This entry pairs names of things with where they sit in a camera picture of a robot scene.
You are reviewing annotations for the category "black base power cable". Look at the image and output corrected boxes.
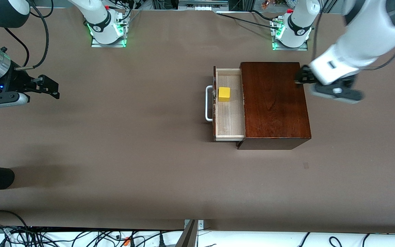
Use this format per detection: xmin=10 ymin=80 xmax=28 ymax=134
xmin=216 ymin=11 xmax=280 ymax=30

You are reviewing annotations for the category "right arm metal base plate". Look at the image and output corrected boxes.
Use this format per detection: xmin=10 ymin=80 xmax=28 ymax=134
xmin=91 ymin=10 xmax=129 ymax=48

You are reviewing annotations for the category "yellow cube block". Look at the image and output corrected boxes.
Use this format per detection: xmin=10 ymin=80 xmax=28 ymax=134
xmin=218 ymin=87 xmax=231 ymax=103

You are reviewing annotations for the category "black cable tangle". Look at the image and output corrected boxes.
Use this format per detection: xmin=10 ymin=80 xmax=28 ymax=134
xmin=0 ymin=210 xmax=184 ymax=247

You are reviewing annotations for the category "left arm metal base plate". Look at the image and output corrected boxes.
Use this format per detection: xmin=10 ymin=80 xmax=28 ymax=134
xmin=271 ymin=15 xmax=310 ymax=51

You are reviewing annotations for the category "grey metal bracket beam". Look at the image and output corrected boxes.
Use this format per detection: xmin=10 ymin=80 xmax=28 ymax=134
xmin=175 ymin=219 xmax=205 ymax=247

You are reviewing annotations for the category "white power strip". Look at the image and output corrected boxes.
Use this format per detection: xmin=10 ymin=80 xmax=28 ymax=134
xmin=178 ymin=0 xmax=229 ymax=11

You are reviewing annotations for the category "wooden drawer with white handle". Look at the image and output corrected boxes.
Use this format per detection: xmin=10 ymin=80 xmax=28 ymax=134
xmin=205 ymin=66 xmax=246 ymax=142

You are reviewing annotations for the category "dark brown wooden cabinet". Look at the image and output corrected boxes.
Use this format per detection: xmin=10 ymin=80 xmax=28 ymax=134
xmin=237 ymin=62 xmax=312 ymax=151

